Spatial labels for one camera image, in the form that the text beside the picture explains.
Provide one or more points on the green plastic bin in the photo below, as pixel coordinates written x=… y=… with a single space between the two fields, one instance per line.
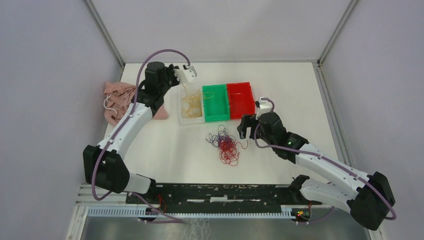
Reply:
x=216 y=105

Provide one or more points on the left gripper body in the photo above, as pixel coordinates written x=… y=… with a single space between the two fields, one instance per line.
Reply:
x=172 y=79

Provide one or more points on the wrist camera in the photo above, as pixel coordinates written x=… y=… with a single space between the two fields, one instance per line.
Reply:
x=264 y=105
x=186 y=75

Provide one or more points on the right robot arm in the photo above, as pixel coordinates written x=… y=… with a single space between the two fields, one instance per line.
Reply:
x=368 y=198

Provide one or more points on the red plastic bin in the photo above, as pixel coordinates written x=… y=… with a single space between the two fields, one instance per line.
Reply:
x=241 y=100

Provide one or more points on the clear plastic bin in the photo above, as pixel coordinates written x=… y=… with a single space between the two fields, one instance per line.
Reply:
x=190 y=105

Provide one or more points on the pink cloth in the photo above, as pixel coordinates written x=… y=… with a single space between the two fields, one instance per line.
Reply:
x=118 y=96

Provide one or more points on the white comb cable duct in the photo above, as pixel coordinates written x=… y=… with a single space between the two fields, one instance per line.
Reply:
x=145 y=212

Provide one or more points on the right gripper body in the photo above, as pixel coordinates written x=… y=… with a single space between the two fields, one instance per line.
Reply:
x=249 y=120

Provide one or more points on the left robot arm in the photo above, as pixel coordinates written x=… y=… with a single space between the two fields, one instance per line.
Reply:
x=104 y=165

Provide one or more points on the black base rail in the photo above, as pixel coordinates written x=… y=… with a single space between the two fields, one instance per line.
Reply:
x=211 y=198

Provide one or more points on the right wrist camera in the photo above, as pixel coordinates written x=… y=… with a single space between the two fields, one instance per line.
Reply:
x=264 y=105

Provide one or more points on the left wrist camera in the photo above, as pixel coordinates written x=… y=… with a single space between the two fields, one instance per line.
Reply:
x=186 y=75

